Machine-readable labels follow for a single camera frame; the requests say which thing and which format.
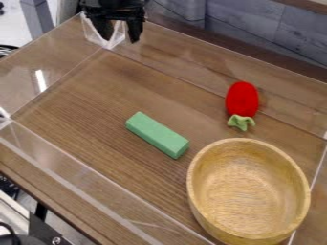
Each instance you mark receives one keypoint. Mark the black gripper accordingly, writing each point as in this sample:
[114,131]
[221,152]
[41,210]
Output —
[104,10]

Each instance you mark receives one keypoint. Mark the red plush strawberry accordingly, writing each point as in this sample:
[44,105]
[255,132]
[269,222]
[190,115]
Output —
[241,104]

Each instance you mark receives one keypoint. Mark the green rectangular block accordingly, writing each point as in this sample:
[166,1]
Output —
[157,135]

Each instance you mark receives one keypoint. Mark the wooden bowl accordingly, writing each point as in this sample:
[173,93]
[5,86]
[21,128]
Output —
[248,192]

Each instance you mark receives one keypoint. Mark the grey table leg post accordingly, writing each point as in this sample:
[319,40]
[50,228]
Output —
[37,17]

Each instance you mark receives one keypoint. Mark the clear acrylic tray wall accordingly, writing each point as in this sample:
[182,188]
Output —
[66,95]

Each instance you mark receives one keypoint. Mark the black equipment with cable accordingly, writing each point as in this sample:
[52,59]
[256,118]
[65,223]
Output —
[29,232]

